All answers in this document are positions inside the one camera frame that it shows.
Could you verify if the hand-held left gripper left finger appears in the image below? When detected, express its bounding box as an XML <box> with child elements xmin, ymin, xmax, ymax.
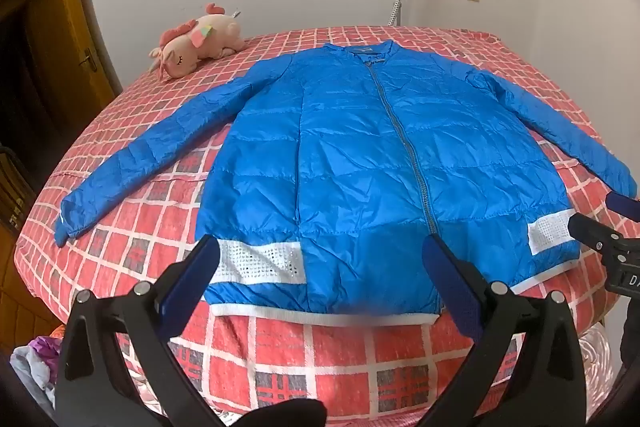
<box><xmin>54</xmin><ymin>234</ymin><xmax>222</xmax><ymax>427</ymax></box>

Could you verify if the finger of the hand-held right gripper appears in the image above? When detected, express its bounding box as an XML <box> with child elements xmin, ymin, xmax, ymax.
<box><xmin>568</xmin><ymin>212</ymin><xmax>626</xmax><ymax>254</ymax></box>
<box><xmin>606</xmin><ymin>191</ymin><xmax>640</xmax><ymax>224</ymax></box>

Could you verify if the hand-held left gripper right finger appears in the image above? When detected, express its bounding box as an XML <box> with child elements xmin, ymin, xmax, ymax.
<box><xmin>421</xmin><ymin>234</ymin><xmax>588</xmax><ymax>427</ymax></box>

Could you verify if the blue puffer jacket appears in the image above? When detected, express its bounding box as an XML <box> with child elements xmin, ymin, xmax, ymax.
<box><xmin>54</xmin><ymin>41</ymin><xmax>638</xmax><ymax>327</ymax></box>

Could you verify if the pile of clothes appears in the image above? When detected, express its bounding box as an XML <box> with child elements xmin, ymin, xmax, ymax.
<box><xmin>10</xmin><ymin>324</ymin><xmax>67</xmax><ymax>419</ymax></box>

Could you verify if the bed with red plaid sheet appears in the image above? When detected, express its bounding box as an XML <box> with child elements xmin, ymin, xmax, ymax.
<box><xmin>14</xmin><ymin>26</ymin><xmax>640</xmax><ymax>419</ymax></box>

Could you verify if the pink floral quilt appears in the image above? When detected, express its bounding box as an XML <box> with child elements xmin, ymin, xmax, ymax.
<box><xmin>575</xmin><ymin>321</ymin><xmax>627</xmax><ymax>408</ymax></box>

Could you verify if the wooden cabinet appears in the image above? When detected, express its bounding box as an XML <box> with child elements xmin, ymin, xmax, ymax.
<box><xmin>0</xmin><ymin>147</ymin><xmax>62</xmax><ymax>350</ymax></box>

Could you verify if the pink plush toy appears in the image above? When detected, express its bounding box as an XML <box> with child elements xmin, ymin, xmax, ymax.
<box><xmin>148</xmin><ymin>3</ymin><xmax>247</xmax><ymax>81</ymax></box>

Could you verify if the wooden door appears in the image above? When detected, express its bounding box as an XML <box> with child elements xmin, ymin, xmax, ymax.
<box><xmin>0</xmin><ymin>0</ymin><xmax>124</xmax><ymax>150</ymax></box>

